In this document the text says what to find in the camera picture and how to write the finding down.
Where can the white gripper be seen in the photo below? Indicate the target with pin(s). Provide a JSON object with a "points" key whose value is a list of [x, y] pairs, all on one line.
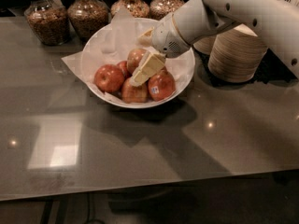
{"points": [[163, 37]]}

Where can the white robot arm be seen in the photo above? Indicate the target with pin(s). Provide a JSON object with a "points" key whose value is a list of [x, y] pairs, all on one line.
{"points": [[276, 22]]}

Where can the right red apple with sticker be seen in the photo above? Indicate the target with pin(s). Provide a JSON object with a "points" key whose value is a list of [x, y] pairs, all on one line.
{"points": [[161, 86]]}

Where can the white bowl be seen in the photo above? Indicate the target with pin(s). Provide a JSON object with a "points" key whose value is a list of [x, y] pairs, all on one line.
{"points": [[183, 66]]}

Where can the white paper liner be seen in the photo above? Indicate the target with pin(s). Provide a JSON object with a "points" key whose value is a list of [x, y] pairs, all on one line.
{"points": [[121, 34]]}

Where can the glass cereal jar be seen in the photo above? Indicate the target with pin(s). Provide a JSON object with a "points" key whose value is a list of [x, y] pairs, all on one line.
{"points": [[48, 21], [87, 17], [137, 8], [160, 8]]}

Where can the rear stack of paper bowls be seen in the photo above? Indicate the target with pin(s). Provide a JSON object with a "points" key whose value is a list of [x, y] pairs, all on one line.
{"points": [[205, 45]]}

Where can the far left glass cereal jar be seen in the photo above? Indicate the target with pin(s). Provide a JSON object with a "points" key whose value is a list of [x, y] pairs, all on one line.
{"points": [[48, 21]]}

